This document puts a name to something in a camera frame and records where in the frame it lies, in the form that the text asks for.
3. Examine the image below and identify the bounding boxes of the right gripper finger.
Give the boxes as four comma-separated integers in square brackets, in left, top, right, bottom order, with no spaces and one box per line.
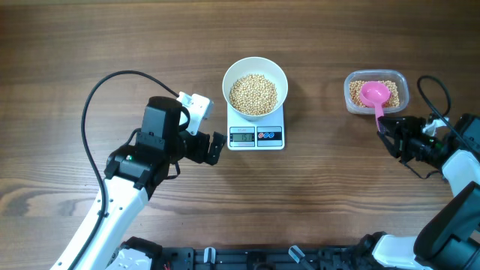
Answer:
[378,116,426,137]
[376,131,402,158]

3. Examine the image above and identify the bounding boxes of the pink plastic scoop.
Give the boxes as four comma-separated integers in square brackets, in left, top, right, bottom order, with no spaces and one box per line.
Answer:
[359,81,391,131]

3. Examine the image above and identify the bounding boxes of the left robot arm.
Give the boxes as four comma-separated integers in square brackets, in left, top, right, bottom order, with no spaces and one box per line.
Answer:
[53,93,227,269]

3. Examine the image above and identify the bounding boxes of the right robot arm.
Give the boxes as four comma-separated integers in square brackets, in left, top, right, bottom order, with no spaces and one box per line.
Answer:
[352,114,479,269]

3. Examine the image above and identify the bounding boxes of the white digital kitchen scale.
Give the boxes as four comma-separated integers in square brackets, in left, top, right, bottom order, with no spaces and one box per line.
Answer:
[227,105,286,151]

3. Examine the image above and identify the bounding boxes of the soybeans in bowl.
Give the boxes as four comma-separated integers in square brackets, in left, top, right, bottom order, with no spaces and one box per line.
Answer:
[228,73,278,116]

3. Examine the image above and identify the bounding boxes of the white bowl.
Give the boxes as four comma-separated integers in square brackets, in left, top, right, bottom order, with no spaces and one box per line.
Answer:
[222,56,289,122]

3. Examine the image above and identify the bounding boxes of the soybeans in container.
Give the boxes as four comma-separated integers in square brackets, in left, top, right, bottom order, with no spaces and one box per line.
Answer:
[349,80,400,108]

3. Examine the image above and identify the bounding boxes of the clear plastic container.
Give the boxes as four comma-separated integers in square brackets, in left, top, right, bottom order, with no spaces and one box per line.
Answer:
[343,69,410,115]

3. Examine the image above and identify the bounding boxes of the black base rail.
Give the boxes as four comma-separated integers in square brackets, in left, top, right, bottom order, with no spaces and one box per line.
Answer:
[112,235,376,270]

